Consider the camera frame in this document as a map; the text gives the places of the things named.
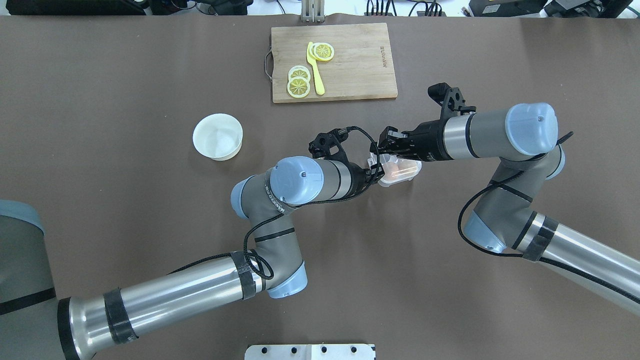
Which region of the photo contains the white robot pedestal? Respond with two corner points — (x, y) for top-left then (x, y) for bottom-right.
(244, 343), (377, 360)

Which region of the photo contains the lemon slice pair top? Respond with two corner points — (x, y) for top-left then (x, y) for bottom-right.
(286, 76), (311, 99)

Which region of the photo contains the single lemon slice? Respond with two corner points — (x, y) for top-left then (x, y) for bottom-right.
(310, 42), (335, 62)

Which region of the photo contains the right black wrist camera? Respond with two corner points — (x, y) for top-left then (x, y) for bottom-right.
(427, 82), (477, 121)

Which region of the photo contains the lemon slice pair bottom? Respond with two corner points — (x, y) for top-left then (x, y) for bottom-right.
(288, 64), (311, 81)

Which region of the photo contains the wooden cutting board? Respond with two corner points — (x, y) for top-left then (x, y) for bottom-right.
(270, 23), (398, 104)

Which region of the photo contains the clear plastic egg box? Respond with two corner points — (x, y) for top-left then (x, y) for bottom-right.
(377, 153), (422, 187)

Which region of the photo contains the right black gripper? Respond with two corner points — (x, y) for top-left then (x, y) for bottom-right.
(375, 120), (447, 162)

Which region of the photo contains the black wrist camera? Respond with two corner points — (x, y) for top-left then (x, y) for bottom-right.
(427, 82), (477, 121)
(308, 128), (350, 165)

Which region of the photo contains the aluminium frame post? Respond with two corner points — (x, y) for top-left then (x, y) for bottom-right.
(301, 0), (325, 24)

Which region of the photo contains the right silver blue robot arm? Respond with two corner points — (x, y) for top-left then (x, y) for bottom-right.
(371, 102), (639, 315)

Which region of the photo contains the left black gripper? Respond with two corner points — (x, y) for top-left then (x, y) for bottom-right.
(345, 164), (386, 197)

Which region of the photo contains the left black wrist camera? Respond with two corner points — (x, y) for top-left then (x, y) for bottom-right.
(308, 128), (350, 165)

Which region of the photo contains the white round bowl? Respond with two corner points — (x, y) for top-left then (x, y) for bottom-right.
(192, 113), (243, 161)

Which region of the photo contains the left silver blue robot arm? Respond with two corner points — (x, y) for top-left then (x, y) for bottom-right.
(1, 156), (384, 360)

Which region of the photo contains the lemon slice pair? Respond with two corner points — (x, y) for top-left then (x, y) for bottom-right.
(288, 64), (311, 81)
(286, 76), (311, 99)

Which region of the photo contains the yellow plastic knife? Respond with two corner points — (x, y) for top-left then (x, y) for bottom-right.
(306, 41), (325, 96)

